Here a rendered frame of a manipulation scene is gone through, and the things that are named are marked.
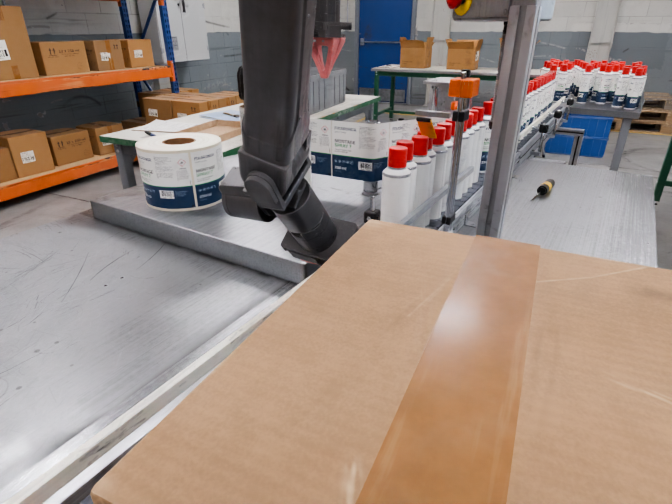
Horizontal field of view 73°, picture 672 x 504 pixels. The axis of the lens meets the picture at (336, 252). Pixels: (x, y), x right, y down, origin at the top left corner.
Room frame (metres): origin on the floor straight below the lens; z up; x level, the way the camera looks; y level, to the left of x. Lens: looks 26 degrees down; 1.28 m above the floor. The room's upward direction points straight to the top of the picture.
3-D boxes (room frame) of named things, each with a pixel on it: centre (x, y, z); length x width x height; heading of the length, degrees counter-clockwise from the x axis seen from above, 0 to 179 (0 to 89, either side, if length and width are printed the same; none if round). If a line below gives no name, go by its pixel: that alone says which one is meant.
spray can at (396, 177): (0.80, -0.11, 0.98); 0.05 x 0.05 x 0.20
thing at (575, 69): (2.98, -1.57, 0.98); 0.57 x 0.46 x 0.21; 59
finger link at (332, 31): (0.95, 0.03, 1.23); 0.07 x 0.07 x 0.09; 61
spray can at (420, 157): (0.89, -0.16, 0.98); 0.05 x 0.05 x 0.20
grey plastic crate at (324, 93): (3.12, 0.22, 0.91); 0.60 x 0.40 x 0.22; 158
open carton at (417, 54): (6.61, -1.06, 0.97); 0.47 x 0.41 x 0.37; 151
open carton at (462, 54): (6.33, -1.63, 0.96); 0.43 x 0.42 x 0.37; 62
